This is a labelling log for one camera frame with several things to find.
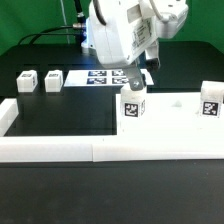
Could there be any white camera cable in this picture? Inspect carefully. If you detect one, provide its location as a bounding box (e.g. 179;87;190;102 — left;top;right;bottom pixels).
147;0;171;23

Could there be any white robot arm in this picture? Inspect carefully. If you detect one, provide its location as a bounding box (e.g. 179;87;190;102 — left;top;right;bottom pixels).
87;0;157;91

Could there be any white square tabletop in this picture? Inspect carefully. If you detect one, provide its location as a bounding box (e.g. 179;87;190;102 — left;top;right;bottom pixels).
116;92;224;135

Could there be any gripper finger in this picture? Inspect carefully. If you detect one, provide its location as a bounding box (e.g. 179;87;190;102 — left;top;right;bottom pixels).
123;63;145;91
145;43;160;72

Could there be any white U-shaped obstacle fence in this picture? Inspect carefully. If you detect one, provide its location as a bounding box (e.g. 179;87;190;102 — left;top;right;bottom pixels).
0;98;224;163

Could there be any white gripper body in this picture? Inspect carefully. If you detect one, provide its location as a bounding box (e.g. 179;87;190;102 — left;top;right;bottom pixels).
89;0;157;68

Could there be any black cable bundle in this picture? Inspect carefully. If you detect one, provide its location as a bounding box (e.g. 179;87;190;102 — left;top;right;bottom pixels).
17;0;88;46

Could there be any white sheet with AprilTags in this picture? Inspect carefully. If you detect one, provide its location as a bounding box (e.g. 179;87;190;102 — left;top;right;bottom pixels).
63;68;155;88

